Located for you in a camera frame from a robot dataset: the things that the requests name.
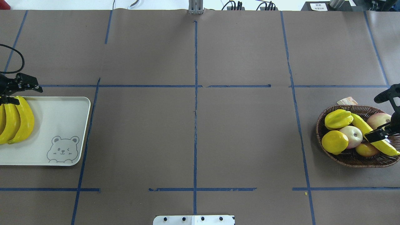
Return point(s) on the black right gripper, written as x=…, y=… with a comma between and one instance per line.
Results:
x=378, y=134

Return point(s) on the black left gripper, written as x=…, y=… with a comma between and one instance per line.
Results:
x=19, y=84

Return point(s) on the yellow banana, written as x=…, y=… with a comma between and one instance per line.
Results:
x=2, y=118
x=13, y=122
x=27, y=121
x=381, y=145

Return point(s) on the brown wicker basket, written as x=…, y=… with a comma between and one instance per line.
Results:
x=350, y=157

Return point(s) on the pink white peach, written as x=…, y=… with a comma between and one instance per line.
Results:
x=378, y=119

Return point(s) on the red yellow mango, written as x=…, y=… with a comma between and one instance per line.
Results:
x=367, y=150

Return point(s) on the pale green apple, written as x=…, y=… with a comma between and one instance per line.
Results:
x=354, y=136

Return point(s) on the paper price tag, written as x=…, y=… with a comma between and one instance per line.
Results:
x=347, y=101

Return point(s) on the yellow lemon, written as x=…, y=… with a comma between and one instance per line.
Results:
x=335, y=142

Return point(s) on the yellow star fruit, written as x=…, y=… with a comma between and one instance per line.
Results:
x=338, y=119

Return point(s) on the white bear tray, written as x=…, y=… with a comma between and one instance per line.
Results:
x=58, y=135

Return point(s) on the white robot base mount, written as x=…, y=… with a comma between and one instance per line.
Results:
x=194, y=220

